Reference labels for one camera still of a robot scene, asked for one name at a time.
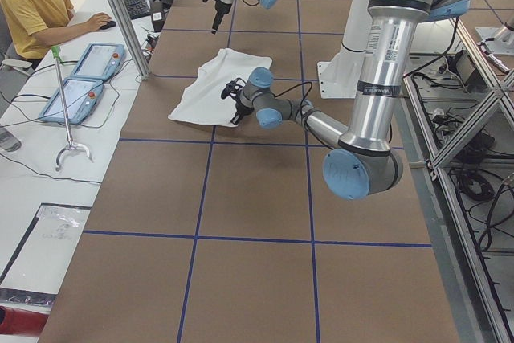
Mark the person in yellow shirt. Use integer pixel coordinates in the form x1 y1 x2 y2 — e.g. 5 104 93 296
1 0 112 66

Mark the metal reacher grabber tool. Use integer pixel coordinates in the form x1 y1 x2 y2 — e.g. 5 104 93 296
51 45 93 172

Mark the white long-sleeve printed t-shirt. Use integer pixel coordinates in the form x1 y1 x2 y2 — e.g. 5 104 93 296
168 48 272 127

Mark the blue-grey teach pendant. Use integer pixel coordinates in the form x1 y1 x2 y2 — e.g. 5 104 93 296
39 77 104 125
71 43 126 81

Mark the clear plastic bag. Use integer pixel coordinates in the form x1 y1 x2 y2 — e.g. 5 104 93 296
31 203 91 245

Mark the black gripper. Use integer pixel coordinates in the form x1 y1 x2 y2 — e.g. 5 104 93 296
230 96 255 125
211 0 230 34

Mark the black keyboard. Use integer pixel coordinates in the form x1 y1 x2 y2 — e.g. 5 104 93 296
123 0 151 20

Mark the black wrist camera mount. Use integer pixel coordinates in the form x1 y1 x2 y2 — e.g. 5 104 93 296
221 77 245 101

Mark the aluminium frame post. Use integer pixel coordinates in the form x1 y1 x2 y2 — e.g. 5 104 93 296
108 0 150 80

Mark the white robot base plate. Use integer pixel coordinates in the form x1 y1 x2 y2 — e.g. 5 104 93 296
316 51 364 99

